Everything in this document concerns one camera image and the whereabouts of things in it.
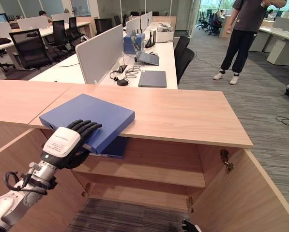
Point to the black desk socket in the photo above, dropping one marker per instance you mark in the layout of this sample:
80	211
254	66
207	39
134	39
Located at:
122	68

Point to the grey desk divider panel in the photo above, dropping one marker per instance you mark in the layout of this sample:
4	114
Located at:
136	24
99	55

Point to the wooden cabinet shelf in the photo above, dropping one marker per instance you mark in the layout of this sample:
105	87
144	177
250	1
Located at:
146	172

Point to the metal door hinge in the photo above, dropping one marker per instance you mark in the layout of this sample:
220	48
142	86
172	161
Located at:
190	204
227	161
86	189

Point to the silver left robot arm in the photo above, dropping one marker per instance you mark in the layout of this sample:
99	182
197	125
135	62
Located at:
18	191

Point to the blue box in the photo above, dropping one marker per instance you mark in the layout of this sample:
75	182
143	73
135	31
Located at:
133	43

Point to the black office chair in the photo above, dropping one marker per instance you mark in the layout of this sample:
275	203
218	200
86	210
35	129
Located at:
102	25
28	49
181	44
72	26
183	61
59	36

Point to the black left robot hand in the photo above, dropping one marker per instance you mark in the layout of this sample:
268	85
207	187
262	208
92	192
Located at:
62	142

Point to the closed grey laptop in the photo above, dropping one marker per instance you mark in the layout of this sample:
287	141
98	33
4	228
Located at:
152	78

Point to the black wifi router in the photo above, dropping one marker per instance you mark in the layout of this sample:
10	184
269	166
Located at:
151	38

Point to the white storage box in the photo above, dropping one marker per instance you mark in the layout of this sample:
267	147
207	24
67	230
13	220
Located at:
165	33

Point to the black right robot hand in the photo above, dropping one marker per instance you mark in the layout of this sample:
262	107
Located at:
188	225

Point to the dark blue folder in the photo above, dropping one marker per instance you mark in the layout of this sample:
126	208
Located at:
115	147

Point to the wooden office cabinet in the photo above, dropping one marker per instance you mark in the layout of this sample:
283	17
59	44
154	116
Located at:
125	116

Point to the open grey laptop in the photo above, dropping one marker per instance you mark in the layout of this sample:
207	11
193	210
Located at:
144	54

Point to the seated person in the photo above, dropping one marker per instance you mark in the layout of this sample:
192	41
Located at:
43	15

